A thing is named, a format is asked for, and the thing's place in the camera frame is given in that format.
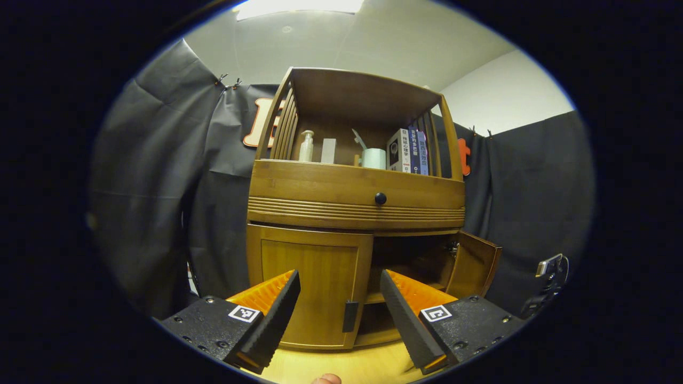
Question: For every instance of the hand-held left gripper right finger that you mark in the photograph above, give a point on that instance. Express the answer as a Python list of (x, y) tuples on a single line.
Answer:
[(405, 325)]

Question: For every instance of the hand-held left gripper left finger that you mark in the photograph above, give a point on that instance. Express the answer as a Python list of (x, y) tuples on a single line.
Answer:
[(275, 325)]

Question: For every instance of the wooden double-door shoe cabinet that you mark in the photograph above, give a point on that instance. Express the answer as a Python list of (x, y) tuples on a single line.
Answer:
[(363, 90)]

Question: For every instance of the metal door hinge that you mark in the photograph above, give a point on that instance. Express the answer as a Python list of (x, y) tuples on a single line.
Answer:
[(453, 248)]

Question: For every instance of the wooden cabinet drawer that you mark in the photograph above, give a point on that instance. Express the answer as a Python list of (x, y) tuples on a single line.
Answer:
[(320, 186)]

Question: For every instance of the black round drawer knob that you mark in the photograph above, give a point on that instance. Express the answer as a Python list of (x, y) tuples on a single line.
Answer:
[(380, 198)]

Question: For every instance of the mint green cup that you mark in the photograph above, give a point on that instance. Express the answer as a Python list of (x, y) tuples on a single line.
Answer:
[(374, 158)]

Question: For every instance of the light blue book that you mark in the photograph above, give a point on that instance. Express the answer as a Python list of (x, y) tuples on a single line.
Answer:
[(423, 153)]

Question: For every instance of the dark blue book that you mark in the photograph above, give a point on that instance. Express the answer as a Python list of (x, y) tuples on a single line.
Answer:
[(414, 152)]

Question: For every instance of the white book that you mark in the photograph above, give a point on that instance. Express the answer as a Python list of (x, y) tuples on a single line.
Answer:
[(400, 151)]

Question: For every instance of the clear pump bottle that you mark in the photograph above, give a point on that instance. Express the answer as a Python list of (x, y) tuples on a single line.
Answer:
[(306, 146)]

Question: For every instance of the small white box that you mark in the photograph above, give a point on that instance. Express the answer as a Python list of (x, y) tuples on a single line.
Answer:
[(328, 151)]

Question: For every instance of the black backdrop cloth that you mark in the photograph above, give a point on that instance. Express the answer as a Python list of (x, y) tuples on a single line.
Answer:
[(149, 186)]

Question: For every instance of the pale green flat stick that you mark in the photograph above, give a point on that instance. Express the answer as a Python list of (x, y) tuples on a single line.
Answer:
[(358, 140)]

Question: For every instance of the ceiling light panel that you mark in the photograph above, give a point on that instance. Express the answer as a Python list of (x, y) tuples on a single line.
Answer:
[(299, 6)]

